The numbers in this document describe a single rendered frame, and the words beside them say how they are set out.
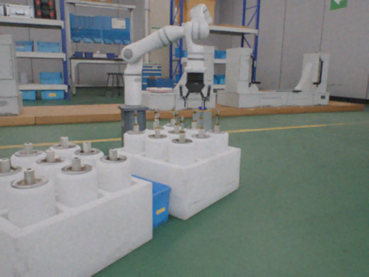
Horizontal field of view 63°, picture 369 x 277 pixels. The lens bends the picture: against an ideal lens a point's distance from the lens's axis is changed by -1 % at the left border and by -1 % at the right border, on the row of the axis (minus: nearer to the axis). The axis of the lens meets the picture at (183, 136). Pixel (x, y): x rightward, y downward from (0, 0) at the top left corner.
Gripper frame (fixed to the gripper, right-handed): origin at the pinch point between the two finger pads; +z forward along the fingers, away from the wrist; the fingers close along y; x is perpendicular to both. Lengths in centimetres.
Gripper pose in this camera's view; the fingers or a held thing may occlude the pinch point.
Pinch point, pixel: (194, 105)
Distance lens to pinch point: 132.9
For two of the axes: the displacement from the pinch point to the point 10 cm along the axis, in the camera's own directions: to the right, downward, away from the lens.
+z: -0.2, 9.8, 2.1
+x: -0.2, 2.0, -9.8
